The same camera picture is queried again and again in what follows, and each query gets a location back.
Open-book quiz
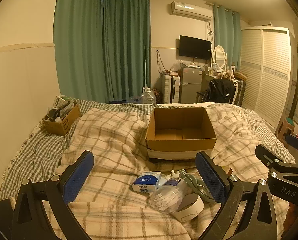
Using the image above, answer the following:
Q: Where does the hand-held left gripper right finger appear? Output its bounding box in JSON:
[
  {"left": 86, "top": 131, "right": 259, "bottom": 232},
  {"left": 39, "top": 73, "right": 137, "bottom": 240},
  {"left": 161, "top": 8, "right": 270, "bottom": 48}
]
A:
[{"left": 195, "top": 151, "right": 285, "bottom": 240}]

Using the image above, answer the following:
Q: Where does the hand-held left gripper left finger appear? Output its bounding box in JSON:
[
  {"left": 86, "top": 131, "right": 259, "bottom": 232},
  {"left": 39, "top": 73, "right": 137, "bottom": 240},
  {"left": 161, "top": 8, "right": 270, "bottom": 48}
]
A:
[{"left": 11, "top": 151, "right": 94, "bottom": 240}]

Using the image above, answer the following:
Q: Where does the white tape roll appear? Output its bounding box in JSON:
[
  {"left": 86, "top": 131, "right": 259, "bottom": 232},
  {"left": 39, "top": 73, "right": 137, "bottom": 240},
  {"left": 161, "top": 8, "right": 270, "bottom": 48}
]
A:
[{"left": 175, "top": 193, "right": 204, "bottom": 222}]

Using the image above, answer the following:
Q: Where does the large cardboard box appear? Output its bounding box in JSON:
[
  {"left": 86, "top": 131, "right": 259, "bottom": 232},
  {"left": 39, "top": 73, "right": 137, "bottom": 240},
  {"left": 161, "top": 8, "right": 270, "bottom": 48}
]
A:
[{"left": 145, "top": 107, "right": 217, "bottom": 161}]

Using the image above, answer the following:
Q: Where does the clear plastic bottle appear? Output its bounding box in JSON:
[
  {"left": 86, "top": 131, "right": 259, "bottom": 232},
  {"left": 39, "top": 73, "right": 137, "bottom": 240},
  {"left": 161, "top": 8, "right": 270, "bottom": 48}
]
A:
[{"left": 149, "top": 177, "right": 189, "bottom": 213}]

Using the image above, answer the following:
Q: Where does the blue white tissue pack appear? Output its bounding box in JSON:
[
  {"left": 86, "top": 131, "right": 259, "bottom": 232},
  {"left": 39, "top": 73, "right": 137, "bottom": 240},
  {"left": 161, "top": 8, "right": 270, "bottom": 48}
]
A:
[{"left": 133, "top": 171, "right": 162, "bottom": 194}]

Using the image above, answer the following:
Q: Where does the beige plaid blanket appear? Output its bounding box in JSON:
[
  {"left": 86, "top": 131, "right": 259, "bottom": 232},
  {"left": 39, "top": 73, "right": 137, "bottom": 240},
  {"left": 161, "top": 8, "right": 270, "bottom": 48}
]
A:
[{"left": 43, "top": 102, "right": 293, "bottom": 240}]

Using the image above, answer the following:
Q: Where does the small cardboard box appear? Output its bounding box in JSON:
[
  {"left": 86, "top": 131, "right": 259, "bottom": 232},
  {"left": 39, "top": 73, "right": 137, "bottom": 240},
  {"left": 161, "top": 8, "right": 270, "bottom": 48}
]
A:
[{"left": 42, "top": 102, "right": 81, "bottom": 136}]

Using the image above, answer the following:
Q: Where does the brown suitcase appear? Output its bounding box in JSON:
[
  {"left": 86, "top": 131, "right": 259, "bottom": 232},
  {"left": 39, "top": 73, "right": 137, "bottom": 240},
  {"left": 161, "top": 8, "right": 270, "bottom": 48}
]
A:
[{"left": 232, "top": 72, "right": 246, "bottom": 105}]

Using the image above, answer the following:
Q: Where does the white slatted wardrobe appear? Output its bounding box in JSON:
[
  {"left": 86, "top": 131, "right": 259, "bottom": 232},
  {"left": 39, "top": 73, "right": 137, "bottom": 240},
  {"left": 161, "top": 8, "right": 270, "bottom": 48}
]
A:
[{"left": 239, "top": 26, "right": 295, "bottom": 135}]

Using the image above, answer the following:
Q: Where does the black jacket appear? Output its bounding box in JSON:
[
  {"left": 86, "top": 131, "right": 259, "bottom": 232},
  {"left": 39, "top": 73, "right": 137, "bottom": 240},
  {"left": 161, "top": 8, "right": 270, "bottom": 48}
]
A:
[{"left": 203, "top": 79, "right": 235, "bottom": 103}]

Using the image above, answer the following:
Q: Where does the white green carton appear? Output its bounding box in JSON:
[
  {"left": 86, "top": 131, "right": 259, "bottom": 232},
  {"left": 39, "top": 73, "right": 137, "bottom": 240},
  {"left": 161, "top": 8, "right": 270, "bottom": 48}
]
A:
[{"left": 54, "top": 95, "right": 75, "bottom": 110}]

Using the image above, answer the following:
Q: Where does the tan plush toy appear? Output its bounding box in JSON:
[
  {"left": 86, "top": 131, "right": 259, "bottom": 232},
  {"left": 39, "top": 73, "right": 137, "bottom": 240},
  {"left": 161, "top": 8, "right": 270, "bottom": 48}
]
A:
[{"left": 218, "top": 71, "right": 234, "bottom": 80}]

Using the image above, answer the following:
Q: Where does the silver fridge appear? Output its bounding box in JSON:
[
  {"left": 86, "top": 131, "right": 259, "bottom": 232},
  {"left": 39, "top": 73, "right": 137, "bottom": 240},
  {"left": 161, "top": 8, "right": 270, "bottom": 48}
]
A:
[{"left": 180, "top": 66, "right": 203, "bottom": 103}]

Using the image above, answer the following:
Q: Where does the white suitcase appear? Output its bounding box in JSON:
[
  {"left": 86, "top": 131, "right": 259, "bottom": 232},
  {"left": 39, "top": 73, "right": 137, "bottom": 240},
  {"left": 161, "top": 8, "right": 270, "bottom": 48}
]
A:
[{"left": 161, "top": 74, "right": 181, "bottom": 103}]

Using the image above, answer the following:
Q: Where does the dark patterned bag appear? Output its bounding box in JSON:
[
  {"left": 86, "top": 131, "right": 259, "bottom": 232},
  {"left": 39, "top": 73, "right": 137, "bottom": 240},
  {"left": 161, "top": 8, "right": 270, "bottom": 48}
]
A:
[{"left": 153, "top": 88, "right": 163, "bottom": 103}]

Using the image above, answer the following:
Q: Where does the clear water jug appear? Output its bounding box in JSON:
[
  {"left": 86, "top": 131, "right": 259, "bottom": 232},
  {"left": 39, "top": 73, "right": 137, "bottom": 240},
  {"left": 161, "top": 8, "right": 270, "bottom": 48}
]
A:
[{"left": 141, "top": 87, "right": 156, "bottom": 104}]

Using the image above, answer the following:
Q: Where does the white oval mirror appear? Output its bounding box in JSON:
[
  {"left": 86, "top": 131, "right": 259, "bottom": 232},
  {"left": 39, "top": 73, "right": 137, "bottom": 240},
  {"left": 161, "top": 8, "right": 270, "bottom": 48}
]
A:
[{"left": 212, "top": 45, "right": 228, "bottom": 71}]

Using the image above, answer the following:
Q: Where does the clear plastic bag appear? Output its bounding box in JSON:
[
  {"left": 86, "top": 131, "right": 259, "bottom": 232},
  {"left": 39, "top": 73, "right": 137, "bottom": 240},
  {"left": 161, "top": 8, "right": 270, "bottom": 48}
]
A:
[{"left": 170, "top": 60, "right": 183, "bottom": 73}]

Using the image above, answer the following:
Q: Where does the white pole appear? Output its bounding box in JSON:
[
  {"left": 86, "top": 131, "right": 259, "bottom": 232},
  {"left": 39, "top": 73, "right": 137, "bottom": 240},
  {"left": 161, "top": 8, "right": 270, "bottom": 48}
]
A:
[{"left": 143, "top": 45, "right": 148, "bottom": 93}]

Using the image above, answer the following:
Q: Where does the pale teal curtain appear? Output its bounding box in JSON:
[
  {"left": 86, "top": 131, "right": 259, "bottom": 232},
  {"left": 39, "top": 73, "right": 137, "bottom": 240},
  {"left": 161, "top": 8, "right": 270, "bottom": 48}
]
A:
[{"left": 212, "top": 4, "right": 242, "bottom": 72}]

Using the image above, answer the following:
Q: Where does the wide green curtain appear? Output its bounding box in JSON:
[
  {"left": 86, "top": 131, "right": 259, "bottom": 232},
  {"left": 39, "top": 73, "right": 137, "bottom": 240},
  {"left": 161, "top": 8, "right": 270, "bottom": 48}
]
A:
[{"left": 54, "top": 0, "right": 106, "bottom": 102}]

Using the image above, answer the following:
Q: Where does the white air conditioner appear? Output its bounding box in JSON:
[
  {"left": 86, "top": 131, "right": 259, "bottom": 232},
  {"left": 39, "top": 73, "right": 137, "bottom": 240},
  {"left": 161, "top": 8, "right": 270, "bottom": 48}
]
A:
[{"left": 171, "top": 1, "right": 213, "bottom": 22}]

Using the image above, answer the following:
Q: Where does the black wall television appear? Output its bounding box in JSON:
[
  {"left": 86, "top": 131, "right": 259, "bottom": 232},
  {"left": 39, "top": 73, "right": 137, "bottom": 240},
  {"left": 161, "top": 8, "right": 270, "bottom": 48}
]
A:
[{"left": 179, "top": 35, "right": 212, "bottom": 60}]

